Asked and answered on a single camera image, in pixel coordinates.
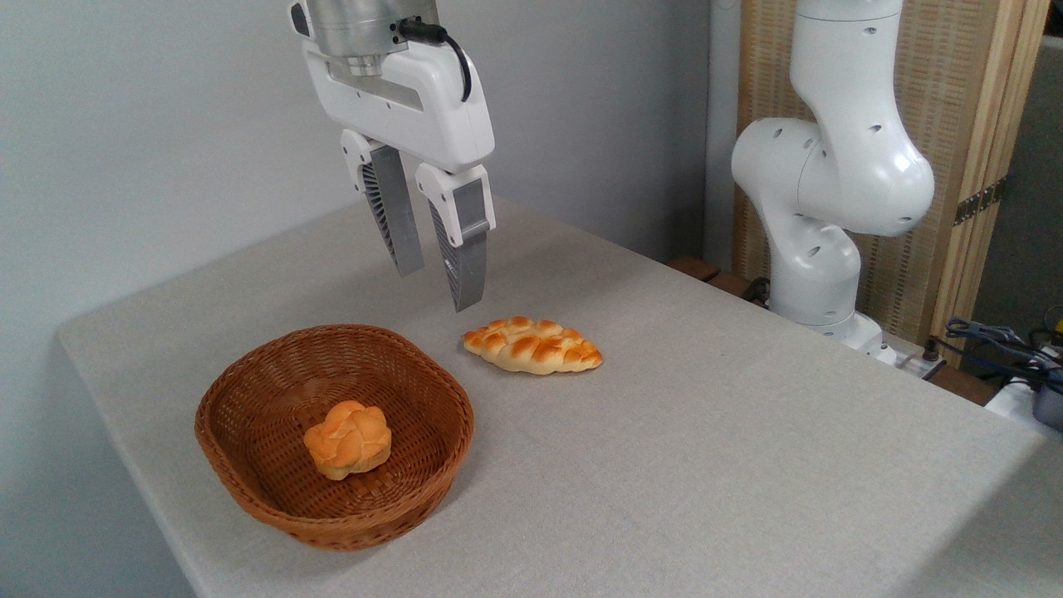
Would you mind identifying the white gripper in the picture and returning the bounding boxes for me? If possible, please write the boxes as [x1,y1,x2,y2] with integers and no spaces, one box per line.
[300,37,497,314]

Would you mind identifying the long braided bread loaf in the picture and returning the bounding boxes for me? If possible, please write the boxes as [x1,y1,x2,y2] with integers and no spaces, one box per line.
[462,316,605,376]

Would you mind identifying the round knotted bread roll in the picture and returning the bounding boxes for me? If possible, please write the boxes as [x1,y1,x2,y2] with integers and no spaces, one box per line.
[303,400,393,482]

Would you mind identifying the brown wicker basket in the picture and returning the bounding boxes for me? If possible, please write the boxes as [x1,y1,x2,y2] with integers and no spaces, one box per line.
[194,324,475,552]

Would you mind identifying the brown wooden block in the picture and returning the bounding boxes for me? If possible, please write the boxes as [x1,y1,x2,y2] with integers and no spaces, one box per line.
[668,255,723,284]
[706,272,755,300]

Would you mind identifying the grey tablecloth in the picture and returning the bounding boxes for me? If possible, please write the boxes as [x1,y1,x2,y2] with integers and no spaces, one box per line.
[56,195,1063,598]

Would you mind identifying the dark metal screen hinge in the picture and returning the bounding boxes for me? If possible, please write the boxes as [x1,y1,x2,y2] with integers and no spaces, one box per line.
[953,178,1007,228]

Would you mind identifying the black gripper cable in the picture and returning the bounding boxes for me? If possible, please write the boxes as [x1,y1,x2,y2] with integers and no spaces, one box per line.
[398,18,473,103]

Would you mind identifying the bundle of dark cables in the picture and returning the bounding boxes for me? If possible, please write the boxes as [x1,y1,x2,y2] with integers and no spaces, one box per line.
[943,317,1063,393]

